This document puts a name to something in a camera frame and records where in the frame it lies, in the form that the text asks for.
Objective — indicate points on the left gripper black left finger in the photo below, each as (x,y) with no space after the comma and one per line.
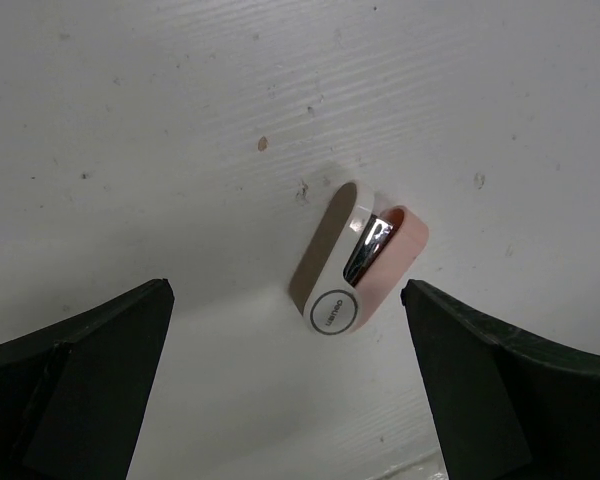
(73,395)

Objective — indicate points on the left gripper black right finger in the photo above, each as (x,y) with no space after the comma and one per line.
(506,403)

